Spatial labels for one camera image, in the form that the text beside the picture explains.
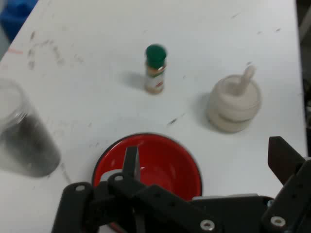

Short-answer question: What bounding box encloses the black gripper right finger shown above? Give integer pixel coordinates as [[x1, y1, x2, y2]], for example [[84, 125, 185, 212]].
[[261, 136, 311, 233]]

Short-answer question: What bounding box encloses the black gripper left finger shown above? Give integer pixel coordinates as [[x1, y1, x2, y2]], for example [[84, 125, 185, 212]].
[[52, 145, 222, 233]]

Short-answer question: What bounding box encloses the clear jar with black seeds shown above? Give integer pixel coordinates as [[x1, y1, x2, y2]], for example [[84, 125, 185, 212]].
[[0, 79, 61, 178]]

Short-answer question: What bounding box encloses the red bowl with black rim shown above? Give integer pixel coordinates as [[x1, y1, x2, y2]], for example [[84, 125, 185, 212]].
[[92, 133, 204, 233]]

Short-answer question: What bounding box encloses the beige pestle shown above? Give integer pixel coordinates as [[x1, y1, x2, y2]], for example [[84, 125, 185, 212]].
[[237, 65, 257, 95]]

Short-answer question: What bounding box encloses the spice bottle with green cap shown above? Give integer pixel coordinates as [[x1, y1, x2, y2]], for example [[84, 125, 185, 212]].
[[143, 44, 168, 95]]

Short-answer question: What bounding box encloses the dark blue foam piece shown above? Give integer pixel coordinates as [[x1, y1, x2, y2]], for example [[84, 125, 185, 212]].
[[0, 0, 38, 42]]

